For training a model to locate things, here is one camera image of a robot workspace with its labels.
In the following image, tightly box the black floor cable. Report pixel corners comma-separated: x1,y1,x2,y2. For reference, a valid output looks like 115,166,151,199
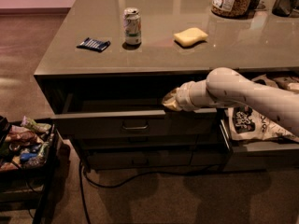
78,160,219,224

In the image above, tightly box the green snack bag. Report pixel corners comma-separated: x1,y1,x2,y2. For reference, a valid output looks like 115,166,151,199
21,116,51,133

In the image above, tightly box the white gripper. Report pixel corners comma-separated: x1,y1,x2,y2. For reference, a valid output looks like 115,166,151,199
162,81,209,111

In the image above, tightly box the brown snack bag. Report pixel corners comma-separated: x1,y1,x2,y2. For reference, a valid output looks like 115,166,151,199
5,131,43,144

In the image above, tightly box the grey drawer cabinet counter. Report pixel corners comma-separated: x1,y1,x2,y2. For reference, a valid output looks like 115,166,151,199
35,0,299,171

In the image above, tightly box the yellow sponge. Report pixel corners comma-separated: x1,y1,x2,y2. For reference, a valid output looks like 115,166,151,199
173,27,208,47

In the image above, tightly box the blue striped snack packet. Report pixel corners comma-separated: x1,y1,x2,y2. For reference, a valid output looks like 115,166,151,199
77,37,110,52

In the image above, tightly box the dark metal kettle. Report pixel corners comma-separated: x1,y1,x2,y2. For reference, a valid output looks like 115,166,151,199
272,0,299,18

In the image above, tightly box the large jar of nuts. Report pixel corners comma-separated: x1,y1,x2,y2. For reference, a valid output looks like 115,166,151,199
211,0,250,18

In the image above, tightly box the black snack cart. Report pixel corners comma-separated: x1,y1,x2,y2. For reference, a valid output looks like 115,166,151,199
0,117,60,224

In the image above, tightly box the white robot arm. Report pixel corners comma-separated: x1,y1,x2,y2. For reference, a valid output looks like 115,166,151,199
162,67,299,136

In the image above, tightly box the black white chip bag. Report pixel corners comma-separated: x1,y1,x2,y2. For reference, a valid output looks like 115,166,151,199
228,106,299,143

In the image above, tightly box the green white soda can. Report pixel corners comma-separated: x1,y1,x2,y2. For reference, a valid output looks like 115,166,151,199
123,7,141,46

